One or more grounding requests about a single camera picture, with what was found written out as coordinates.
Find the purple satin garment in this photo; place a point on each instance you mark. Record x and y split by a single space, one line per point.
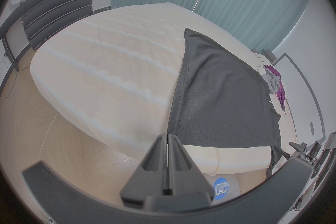
280 91

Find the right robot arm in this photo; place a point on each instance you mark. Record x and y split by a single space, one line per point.
319 152

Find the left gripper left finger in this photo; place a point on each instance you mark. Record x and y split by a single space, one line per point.
152 170

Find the black T-shirt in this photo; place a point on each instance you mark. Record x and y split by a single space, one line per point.
223 99

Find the grey bedside table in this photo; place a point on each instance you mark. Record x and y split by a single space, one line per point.
267 52

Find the bed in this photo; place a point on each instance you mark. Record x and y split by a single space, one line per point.
105 65

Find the black dressing table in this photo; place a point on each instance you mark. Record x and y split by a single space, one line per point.
15 15

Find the grey garment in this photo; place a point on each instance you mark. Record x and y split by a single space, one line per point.
273 82

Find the white garment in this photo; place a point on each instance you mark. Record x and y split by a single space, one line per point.
260 69

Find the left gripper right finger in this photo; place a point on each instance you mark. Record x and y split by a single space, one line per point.
186 173

